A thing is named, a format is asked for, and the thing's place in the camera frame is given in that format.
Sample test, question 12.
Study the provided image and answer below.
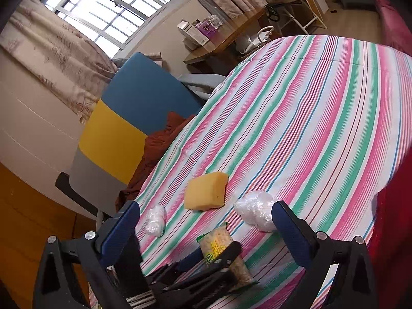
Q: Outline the cracker packet green label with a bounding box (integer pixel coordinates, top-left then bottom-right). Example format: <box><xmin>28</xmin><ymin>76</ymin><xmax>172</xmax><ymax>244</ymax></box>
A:
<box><xmin>195</xmin><ymin>221</ymin><xmax>255</xmax><ymax>287</ymax></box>

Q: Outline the small white plastic bag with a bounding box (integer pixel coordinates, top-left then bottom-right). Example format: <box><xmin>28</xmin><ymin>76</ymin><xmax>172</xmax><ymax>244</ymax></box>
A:
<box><xmin>144</xmin><ymin>205</ymin><xmax>167</xmax><ymax>237</ymax></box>

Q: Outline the large clear plastic bag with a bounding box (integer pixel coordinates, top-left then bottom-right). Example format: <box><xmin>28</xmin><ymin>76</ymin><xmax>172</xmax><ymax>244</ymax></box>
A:
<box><xmin>234</xmin><ymin>191</ymin><xmax>276</xmax><ymax>232</ymax></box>

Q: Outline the yellow sponge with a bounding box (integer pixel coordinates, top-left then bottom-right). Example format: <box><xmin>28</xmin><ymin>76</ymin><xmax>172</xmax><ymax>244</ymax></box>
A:
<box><xmin>184</xmin><ymin>171</ymin><xmax>228</xmax><ymax>211</ymax></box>

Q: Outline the dark red blanket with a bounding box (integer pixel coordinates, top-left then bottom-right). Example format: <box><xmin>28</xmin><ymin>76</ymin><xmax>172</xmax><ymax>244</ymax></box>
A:
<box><xmin>115</xmin><ymin>112</ymin><xmax>195</xmax><ymax>211</ymax></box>

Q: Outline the striped pink green bedsheet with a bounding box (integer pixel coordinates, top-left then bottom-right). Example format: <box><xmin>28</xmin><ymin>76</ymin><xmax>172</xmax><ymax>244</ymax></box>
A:
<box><xmin>135</xmin><ymin>35</ymin><xmax>411</xmax><ymax>308</ymax></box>

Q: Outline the grey yellow blue chair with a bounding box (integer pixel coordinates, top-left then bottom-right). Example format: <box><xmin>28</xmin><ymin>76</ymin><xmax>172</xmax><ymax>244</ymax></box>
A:
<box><xmin>55</xmin><ymin>53</ymin><xmax>225</xmax><ymax>220</ymax></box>

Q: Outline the patterned beige curtain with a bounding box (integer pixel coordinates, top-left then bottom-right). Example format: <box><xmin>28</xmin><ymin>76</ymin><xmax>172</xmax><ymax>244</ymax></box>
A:
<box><xmin>1</xmin><ymin>0</ymin><xmax>118</xmax><ymax>123</ymax></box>

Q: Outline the white box on desk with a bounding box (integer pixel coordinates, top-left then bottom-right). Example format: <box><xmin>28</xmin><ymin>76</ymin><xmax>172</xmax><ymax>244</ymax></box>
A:
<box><xmin>177</xmin><ymin>20</ymin><xmax>210</xmax><ymax>47</ymax></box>

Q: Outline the wooden desk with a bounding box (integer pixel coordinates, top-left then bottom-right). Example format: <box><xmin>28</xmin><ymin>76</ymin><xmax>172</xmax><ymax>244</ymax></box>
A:
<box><xmin>184</xmin><ymin>8</ymin><xmax>266</xmax><ymax>75</ymax></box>

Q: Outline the window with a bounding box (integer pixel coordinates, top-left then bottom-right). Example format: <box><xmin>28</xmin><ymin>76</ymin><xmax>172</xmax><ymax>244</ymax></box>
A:
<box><xmin>42</xmin><ymin>0</ymin><xmax>173</xmax><ymax>58</ymax></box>

